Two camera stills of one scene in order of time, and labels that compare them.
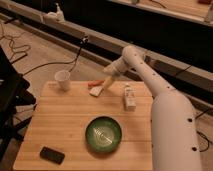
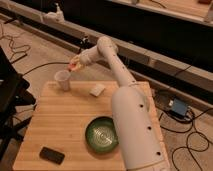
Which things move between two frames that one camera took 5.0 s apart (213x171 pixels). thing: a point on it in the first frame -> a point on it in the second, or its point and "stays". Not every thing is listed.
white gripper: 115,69 -> 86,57
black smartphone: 51,155 stays
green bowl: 103,134 stays
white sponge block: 96,91 stays
